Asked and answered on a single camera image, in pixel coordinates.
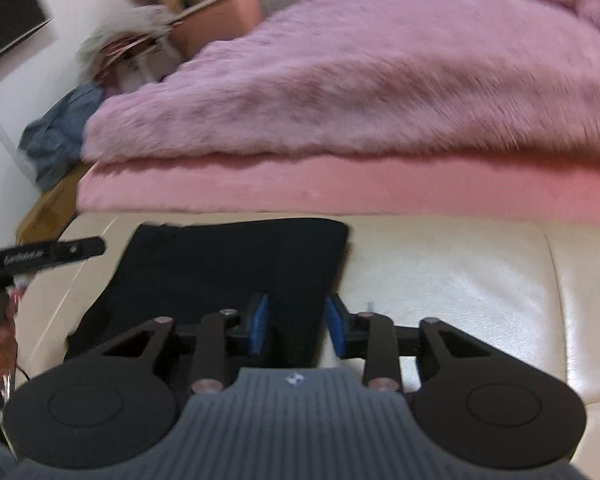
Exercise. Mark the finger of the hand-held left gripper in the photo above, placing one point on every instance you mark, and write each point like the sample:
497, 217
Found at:
82, 249

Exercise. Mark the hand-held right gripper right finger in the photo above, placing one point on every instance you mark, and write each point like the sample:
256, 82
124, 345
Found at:
336, 327

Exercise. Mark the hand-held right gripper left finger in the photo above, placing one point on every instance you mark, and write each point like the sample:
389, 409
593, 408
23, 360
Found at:
258, 325

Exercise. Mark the black pants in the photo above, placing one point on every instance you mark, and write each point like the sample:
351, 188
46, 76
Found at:
205, 270

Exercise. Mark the blue grey cloth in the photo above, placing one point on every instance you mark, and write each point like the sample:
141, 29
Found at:
60, 130

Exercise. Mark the cream leather bench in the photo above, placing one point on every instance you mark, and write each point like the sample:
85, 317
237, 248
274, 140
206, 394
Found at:
455, 280

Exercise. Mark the pink bed sheet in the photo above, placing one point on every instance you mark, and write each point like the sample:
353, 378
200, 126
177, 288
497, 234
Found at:
330, 185

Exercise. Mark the white metal rack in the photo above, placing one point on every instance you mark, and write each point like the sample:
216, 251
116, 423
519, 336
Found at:
140, 65

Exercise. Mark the grey white cloth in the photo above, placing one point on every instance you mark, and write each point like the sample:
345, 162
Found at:
125, 25

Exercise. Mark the pink fluffy blanket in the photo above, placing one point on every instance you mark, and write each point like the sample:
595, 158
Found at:
355, 70

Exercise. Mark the pink storage box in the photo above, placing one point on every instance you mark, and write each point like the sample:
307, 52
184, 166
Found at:
215, 22

